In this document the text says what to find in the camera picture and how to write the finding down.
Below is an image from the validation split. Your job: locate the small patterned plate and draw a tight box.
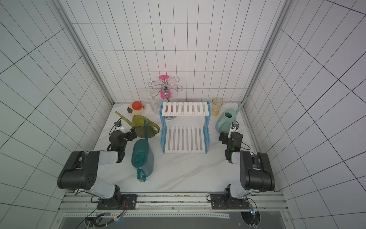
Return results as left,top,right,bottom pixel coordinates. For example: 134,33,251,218
127,101,145,115

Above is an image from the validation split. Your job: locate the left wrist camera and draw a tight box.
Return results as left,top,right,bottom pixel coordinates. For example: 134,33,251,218
114,120,125,133

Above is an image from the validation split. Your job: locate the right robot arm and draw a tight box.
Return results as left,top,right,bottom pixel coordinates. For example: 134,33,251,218
206,132,275,215

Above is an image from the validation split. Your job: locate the mint green watering can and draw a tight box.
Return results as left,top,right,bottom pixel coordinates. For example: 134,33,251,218
215,97,248,134

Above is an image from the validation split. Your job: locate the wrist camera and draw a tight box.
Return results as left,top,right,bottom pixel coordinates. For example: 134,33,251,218
114,120,125,133
228,120,239,137

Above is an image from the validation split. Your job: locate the white blue slatted shelf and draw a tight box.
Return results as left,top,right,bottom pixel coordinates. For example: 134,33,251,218
160,102,211,154

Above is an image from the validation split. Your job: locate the olive green watering can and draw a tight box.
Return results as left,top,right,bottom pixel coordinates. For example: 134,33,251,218
115,111,160,138

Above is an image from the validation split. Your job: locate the aluminium mounting rail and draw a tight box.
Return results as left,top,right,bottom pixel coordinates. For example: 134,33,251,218
59,192,289,218

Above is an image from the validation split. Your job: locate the dark teal watering can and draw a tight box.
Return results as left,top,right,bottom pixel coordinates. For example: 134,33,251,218
132,120,154,182

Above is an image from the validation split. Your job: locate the red ball on plate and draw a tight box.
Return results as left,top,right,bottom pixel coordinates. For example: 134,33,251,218
132,101,143,111

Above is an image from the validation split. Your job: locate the yellow transparent cup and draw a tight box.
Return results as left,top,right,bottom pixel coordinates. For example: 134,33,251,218
211,97,224,116

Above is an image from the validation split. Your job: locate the pink hanging cup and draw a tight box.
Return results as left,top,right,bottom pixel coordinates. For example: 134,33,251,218
159,75,172,102

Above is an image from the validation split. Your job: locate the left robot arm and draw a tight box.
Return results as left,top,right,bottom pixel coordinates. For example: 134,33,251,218
57,128,137,210

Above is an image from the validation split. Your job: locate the clear wine glass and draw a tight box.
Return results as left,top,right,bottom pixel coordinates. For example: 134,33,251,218
150,89,161,114

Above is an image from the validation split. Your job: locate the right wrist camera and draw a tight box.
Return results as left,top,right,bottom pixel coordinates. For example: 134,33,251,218
228,120,239,137

